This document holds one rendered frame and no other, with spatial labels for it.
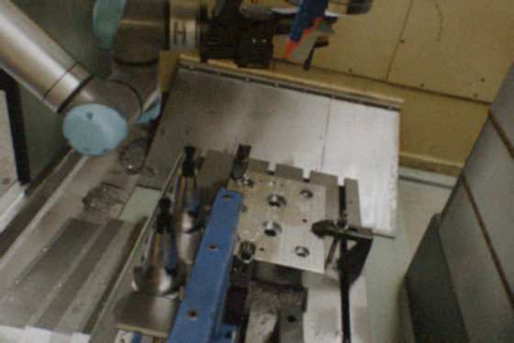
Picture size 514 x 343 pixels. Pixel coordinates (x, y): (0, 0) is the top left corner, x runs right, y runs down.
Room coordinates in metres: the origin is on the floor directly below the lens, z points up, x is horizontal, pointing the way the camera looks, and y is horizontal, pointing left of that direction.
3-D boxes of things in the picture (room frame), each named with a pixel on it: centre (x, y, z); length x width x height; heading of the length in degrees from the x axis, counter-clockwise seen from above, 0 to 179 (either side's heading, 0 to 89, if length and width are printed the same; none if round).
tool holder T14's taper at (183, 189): (0.51, 0.09, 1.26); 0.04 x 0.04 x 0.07
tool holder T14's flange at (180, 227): (0.51, 0.09, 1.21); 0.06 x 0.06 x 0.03
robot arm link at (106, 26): (0.72, 0.23, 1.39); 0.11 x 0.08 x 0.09; 104
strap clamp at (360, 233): (0.81, -0.20, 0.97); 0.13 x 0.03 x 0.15; 89
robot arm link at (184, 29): (0.74, 0.15, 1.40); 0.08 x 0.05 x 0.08; 14
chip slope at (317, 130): (1.46, -0.05, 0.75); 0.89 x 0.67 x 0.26; 89
